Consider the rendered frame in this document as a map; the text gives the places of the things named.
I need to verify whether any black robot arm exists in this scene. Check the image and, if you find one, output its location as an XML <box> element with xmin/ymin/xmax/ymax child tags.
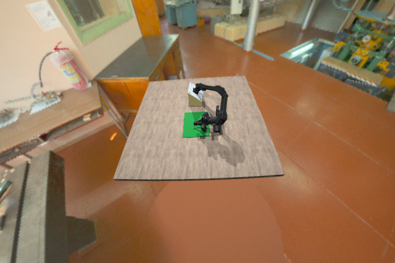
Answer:
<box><xmin>193</xmin><ymin>83</ymin><xmax>228</xmax><ymax>133</ymax></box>

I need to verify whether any green circuit board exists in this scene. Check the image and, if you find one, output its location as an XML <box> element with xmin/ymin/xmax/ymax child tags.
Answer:
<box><xmin>183</xmin><ymin>112</ymin><xmax>210</xmax><ymax>138</ymax></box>

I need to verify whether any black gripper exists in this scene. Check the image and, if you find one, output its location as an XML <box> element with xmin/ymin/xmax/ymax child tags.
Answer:
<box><xmin>196</xmin><ymin>118</ymin><xmax>213</xmax><ymax>132</ymax></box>

